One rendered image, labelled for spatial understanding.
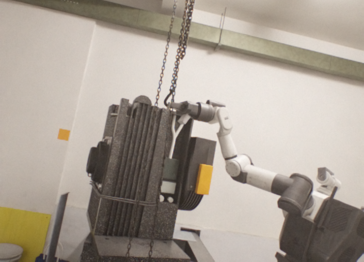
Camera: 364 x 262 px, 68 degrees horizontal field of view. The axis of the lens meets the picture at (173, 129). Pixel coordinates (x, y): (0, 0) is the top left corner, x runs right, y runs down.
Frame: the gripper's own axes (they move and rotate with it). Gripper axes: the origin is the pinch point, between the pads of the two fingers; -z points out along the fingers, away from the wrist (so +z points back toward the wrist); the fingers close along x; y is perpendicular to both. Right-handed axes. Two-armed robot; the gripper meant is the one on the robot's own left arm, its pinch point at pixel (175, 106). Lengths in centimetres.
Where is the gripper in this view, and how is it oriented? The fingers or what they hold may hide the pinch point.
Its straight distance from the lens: 124.2
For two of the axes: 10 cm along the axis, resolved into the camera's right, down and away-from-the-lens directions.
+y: -1.4, 9.8, -1.1
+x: 4.2, -0.4, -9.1
